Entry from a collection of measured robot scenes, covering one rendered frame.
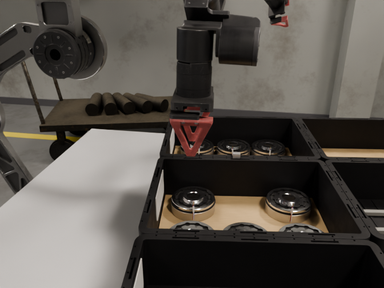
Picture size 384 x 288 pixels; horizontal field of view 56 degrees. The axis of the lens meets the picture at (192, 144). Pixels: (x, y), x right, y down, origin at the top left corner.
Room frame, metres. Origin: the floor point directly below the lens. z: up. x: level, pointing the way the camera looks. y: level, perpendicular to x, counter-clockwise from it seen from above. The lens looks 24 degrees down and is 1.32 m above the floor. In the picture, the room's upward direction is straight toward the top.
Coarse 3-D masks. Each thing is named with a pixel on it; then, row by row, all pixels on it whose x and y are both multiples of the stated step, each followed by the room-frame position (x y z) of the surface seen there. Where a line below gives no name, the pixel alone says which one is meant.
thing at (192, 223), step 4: (176, 224) 0.62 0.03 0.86; (180, 224) 0.62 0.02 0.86; (184, 224) 0.62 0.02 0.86; (188, 224) 0.62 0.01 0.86; (192, 224) 0.62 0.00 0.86; (196, 224) 0.62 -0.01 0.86; (200, 224) 0.62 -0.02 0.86; (204, 224) 0.62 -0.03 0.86; (172, 228) 0.61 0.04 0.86; (176, 228) 0.61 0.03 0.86; (180, 228) 0.61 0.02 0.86; (200, 228) 0.61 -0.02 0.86; (204, 228) 0.61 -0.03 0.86; (208, 228) 0.61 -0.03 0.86; (212, 228) 0.61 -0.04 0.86
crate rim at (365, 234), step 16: (160, 160) 0.78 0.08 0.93; (176, 160) 0.79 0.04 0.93; (192, 160) 0.78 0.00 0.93; (208, 160) 0.78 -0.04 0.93; (224, 160) 0.78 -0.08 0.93; (240, 160) 0.78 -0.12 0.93; (256, 160) 0.78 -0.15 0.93; (272, 160) 0.78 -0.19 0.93; (288, 160) 0.78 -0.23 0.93; (304, 160) 0.78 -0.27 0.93; (320, 160) 0.78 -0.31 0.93; (336, 192) 0.64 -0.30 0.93; (144, 208) 0.58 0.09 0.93; (352, 208) 0.58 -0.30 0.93; (144, 224) 0.53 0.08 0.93; (368, 240) 0.49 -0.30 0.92
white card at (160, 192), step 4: (160, 180) 0.70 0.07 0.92; (160, 184) 0.69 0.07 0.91; (160, 188) 0.69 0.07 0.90; (160, 192) 0.69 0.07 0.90; (156, 196) 0.64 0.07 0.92; (160, 196) 0.69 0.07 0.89; (156, 200) 0.63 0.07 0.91; (160, 200) 0.68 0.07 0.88; (156, 204) 0.63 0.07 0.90; (160, 204) 0.68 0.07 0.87; (156, 208) 0.63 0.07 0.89; (160, 208) 0.68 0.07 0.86; (156, 212) 0.63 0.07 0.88; (156, 216) 0.63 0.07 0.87
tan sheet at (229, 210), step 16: (224, 208) 0.72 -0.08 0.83; (240, 208) 0.72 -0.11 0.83; (256, 208) 0.72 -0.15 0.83; (160, 224) 0.66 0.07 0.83; (208, 224) 0.66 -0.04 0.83; (224, 224) 0.66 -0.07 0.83; (256, 224) 0.66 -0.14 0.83; (272, 224) 0.66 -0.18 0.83; (288, 224) 0.66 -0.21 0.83; (320, 224) 0.66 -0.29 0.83
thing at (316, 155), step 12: (168, 132) 0.96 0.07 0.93; (300, 132) 0.96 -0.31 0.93; (312, 144) 0.87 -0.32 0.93; (168, 156) 0.80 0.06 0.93; (180, 156) 0.80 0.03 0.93; (204, 156) 0.80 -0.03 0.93; (216, 156) 0.80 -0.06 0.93; (228, 156) 0.80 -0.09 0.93; (252, 156) 0.80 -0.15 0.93; (264, 156) 0.80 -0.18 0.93; (276, 156) 0.80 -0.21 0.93; (288, 156) 0.80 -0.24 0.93; (300, 156) 0.80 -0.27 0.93
